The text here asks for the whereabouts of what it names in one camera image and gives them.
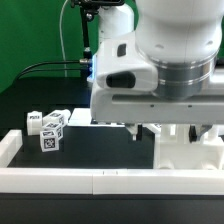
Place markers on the white marker tag sheet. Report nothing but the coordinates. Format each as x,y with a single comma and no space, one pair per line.
82,117

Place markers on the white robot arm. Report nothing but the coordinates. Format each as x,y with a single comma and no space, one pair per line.
177,31

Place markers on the white chair seat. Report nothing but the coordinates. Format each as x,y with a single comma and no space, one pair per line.
173,150

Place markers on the white U-shaped fence wall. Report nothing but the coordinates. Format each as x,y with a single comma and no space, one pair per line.
99,181

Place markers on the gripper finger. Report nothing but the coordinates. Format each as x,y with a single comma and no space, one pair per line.
135,131
197,131

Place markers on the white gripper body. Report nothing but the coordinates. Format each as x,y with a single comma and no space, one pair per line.
133,89

